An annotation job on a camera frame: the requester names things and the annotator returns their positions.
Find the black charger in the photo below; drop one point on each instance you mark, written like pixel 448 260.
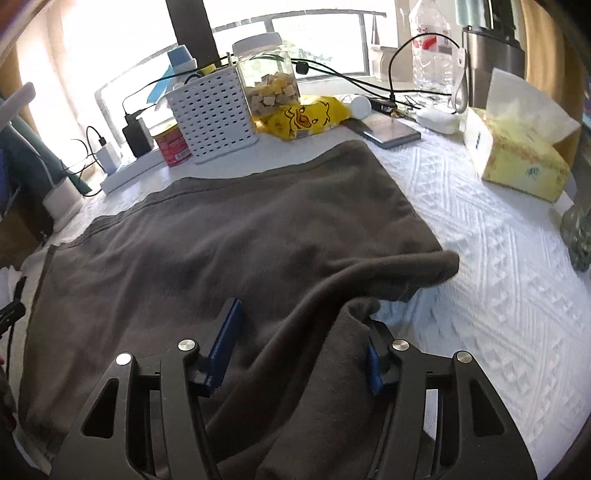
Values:
pixel 137 136

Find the black adapter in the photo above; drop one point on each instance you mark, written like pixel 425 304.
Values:
pixel 383 107

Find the grey flat power bank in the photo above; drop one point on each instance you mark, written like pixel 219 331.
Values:
pixel 388 131

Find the white charger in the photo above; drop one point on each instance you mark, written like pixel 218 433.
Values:
pixel 110 159

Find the white garment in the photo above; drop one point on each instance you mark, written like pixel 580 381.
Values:
pixel 9 277

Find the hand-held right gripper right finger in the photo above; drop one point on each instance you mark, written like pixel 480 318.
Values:
pixel 375 369

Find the light blue plastic bag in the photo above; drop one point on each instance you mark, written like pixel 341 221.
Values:
pixel 157 90

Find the grey-green lumpy object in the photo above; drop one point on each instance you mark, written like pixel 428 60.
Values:
pixel 577 235

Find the small white box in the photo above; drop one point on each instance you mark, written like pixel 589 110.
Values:
pixel 382 62

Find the white perforated basket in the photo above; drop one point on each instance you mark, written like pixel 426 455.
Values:
pixel 212 115

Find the yellow duck print bag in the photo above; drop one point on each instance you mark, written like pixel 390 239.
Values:
pixel 309 115

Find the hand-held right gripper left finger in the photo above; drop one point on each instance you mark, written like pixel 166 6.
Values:
pixel 226 341

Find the grey shirt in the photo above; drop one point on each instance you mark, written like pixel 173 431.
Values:
pixel 231 240

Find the blue cup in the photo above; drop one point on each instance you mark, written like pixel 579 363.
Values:
pixel 181 57

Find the clear snack jar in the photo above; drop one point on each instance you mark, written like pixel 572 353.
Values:
pixel 270 87

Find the red and yellow can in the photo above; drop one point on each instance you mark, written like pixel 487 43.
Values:
pixel 173 146

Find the clear plastic water bottle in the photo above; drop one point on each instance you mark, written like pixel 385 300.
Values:
pixel 431 55

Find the yellow tissue box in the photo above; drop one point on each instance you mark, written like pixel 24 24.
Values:
pixel 517 161

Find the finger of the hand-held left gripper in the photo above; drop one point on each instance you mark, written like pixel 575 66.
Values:
pixel 11 314

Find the steel thermos cup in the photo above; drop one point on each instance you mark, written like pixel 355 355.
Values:
pixel 496 64

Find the white power strip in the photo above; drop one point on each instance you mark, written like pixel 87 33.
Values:
pixel 131 175

